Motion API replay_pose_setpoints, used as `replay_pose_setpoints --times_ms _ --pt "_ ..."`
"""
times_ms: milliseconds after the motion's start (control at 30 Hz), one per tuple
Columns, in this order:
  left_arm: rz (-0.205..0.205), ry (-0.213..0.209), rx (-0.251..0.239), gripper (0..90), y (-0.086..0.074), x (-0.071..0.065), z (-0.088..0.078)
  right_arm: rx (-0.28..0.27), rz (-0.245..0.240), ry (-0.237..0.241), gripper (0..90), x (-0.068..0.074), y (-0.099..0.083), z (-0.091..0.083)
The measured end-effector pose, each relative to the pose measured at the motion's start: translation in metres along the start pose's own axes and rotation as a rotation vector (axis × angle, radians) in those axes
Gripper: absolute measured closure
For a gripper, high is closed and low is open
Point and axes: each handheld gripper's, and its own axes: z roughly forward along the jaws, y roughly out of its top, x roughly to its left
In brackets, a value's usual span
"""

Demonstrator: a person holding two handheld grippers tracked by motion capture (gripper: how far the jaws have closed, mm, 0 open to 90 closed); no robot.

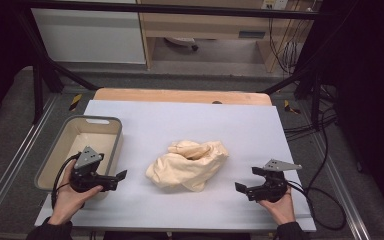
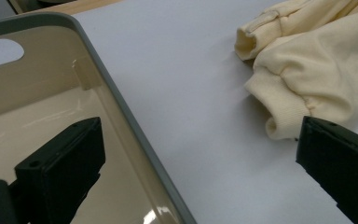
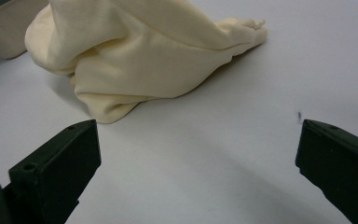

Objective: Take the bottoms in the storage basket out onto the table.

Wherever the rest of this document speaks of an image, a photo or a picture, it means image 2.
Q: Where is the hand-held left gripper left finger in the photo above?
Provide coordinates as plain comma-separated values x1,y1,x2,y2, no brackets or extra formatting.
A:
13,117,106,224

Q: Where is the beige plastic bin grey rim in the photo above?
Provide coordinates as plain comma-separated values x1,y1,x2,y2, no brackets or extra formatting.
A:
0,11,199,224

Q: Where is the cream sweatshirt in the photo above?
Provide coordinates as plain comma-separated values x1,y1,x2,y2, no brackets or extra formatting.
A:
234,0,358,142

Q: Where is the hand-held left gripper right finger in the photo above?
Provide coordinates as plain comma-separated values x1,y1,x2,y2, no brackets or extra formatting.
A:
296,116,358,224

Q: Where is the wooden table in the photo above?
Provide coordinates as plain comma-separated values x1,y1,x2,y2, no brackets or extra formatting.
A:
27,0,126,16

